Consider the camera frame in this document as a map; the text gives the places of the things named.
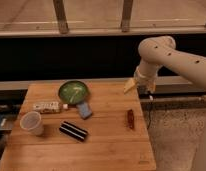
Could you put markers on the white tube with label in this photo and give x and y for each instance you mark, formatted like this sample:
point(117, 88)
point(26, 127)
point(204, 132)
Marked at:
point(49, 107)

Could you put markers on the left metal window post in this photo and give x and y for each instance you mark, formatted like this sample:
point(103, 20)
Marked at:
point(60, 16)

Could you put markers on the right metal window post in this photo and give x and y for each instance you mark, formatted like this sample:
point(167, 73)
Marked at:
point(126, 15)

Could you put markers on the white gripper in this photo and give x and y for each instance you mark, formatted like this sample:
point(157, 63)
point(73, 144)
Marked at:
point(143, 78)

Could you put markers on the green bowl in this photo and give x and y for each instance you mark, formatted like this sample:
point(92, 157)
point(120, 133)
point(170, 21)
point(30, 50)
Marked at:
point(73, 92)

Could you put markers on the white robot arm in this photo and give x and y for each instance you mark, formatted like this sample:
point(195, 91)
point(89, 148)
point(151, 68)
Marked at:
point(157, 52)

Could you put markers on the blue sponge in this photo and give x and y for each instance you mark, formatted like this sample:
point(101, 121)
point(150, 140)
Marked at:
point(84, 110)

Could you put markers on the metal window post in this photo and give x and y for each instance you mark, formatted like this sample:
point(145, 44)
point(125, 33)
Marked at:
point(60, 16)
point(126, 15)

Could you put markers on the small brown red object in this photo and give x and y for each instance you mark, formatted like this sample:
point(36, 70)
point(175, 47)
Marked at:
point(130, 119)

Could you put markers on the translucent plastic cup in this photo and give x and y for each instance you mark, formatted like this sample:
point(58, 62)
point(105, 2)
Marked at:
point(32, 122)

